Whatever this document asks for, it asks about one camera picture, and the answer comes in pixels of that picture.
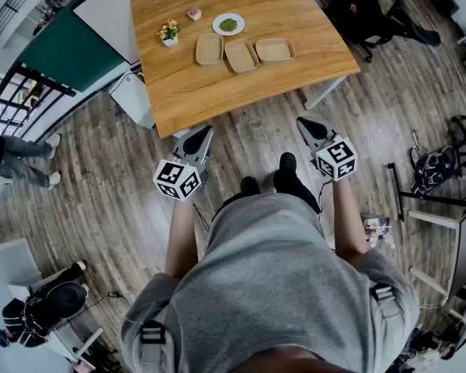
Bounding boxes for white partition panel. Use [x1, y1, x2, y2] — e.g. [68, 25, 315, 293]
[72, 0, 141, 65]

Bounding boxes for person's black trousers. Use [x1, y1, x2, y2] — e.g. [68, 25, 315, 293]
[213, 169, 322, 225]

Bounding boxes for person's black shoe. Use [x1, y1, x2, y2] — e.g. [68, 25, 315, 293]
[239, 176, 262, 196]
[278, 152, 298, 175]

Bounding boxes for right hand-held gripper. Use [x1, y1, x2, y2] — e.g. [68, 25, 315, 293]
[296, 115, 359, 182]

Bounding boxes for black office chair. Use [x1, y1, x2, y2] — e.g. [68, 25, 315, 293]
[328, 0, 442, 64]

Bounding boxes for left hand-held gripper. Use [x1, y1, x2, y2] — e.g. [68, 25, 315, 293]
[153, 125, 214, 202]

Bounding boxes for box of small items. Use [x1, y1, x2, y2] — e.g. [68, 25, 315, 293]
[360, 214, 395, 250]

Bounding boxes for black metal railing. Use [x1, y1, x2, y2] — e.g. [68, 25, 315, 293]
[0, 62, 77, 139]

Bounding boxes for white desk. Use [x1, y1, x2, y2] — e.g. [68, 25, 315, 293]
[0, 239, 43, 373]

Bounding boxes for black round-headed robot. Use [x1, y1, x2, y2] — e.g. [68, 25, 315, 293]
[2, 260, 90, 349]

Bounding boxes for grey harness strap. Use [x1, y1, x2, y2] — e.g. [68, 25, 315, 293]
[370, 281, 402, 320]
[138, 312, 168, 364]

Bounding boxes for white round plate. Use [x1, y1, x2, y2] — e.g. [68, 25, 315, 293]
[212, 12, 245, 37]

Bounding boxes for black stand pole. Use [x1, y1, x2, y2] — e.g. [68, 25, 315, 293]
[386, 162, 405, 223]

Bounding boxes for black backpack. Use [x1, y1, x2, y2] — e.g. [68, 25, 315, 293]
[409, 145, 457, 197]

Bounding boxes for green partition panel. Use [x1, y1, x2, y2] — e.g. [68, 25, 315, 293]
[17, 8, 126, 92]

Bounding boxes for white table leg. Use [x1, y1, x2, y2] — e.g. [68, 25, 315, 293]
[304, 75, 349, 110]

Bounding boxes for person's black right shoe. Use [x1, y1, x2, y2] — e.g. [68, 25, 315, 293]
[278, 152, 298, 175]

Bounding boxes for beige tray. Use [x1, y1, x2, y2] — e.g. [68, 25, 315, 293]
[195, 33, 224, 66]
[255, 37, 297, 63]
[224, 38, 260, 75]

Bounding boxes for person's grey shirt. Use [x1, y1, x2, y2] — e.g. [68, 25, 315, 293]
[120, 192, 420, 373]

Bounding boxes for orange flower plant white pot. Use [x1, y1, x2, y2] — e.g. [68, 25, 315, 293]
[156, 18, 182, 48]

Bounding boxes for person's left forearm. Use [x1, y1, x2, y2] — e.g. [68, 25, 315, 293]
[165, 198, 200, 281]

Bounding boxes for white floor appliance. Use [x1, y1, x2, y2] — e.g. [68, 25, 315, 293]
[109, 70, 156, 130]

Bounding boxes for person's black left shoe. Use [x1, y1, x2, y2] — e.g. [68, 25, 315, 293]
[239, 176, 262, 196]

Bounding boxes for person's right forearm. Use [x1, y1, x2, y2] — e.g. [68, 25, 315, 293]
[331, 179, 370, 266]

